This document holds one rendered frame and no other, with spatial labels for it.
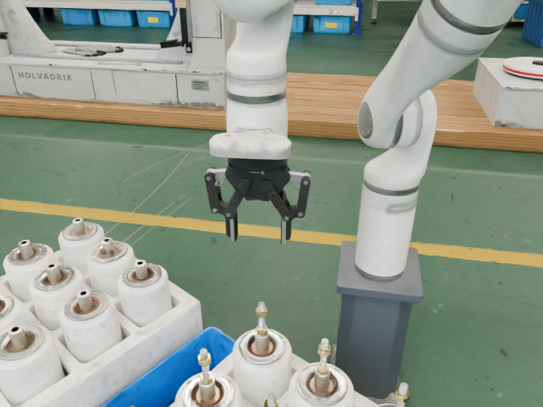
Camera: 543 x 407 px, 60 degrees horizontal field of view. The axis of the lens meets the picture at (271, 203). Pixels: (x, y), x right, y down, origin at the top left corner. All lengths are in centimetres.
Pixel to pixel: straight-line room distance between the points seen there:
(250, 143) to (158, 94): 198
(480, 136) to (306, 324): 138
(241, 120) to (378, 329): 51
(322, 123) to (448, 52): 167
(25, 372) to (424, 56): 74
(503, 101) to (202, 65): 139
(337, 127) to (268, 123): 170
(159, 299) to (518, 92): 183
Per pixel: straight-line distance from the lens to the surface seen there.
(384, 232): 80
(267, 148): 52
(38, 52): 296
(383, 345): 94
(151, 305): 96
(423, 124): 74
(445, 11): 57
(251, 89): 54
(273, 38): 56
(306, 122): 225
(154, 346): 97
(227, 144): 52
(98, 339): 92
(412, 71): 63
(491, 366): 121
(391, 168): 77
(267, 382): 79
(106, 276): 103
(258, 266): 138
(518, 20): 578
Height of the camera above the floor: 83
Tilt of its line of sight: 30 degrees down
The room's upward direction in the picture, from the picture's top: straight up
